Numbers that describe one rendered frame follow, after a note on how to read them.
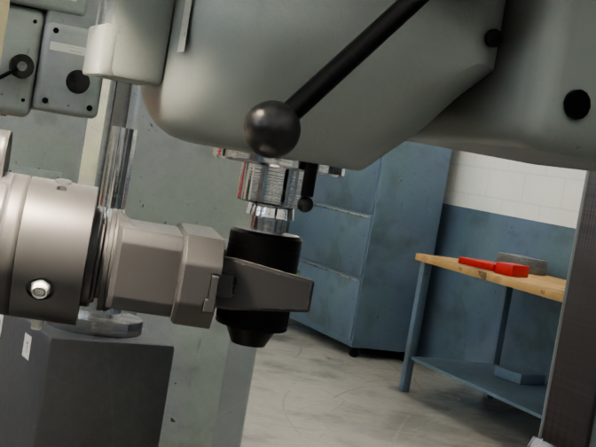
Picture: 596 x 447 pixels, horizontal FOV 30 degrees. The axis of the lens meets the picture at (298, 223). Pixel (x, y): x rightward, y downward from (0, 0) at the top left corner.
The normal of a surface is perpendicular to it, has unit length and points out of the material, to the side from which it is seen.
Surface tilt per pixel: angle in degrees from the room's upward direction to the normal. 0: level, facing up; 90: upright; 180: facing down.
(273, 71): 117
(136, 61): 90
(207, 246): 45
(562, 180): 90
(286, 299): 90
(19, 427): 90
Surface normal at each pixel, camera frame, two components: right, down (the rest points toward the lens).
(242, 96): -0.14, 0.55
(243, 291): 0.16, 0.08
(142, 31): 0.40, 0.11
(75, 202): 0.24, -0.70
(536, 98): -0.35, -0.01
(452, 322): -0.90, -0.13
